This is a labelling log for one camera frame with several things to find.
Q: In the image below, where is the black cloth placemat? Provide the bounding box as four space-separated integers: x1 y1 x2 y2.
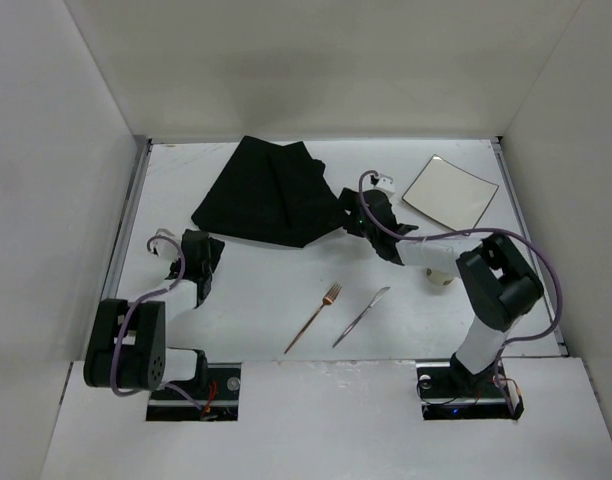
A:
191 136 346 248

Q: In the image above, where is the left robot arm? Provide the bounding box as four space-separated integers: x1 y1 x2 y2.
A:
83 229 225 396

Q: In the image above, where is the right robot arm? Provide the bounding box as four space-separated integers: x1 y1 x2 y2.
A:
338 188 544 385

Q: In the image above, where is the square white plate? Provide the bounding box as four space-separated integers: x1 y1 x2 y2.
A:
402 155 499 231

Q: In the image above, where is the copper fork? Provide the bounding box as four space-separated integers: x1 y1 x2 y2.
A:
284 283 342 354

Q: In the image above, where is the silver knife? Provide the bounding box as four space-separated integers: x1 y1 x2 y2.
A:
332 286 391 349

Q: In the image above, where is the white paper cup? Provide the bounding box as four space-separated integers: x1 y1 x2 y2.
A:
426 268 455 287

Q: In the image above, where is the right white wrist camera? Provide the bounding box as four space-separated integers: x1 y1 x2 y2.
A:
374 173 395 196

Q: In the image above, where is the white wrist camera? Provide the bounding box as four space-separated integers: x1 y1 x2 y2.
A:
147 228 180 262
374 173 395 196

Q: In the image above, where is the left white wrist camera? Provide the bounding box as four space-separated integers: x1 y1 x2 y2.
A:
147 228 180 262

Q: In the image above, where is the left aluminium rail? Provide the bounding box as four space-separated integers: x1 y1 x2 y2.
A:
88 137 153 361

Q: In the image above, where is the aluminium rail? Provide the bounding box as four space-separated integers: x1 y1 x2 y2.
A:
491 136 569 357
88 137 153 361

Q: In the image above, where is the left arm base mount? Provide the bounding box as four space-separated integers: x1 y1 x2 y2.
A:
145 356 242 423

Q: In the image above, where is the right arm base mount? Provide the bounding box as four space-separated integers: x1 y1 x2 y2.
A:
416 361 525 421

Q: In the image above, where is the right aluminium rail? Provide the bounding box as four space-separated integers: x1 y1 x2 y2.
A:
491 136 569 357

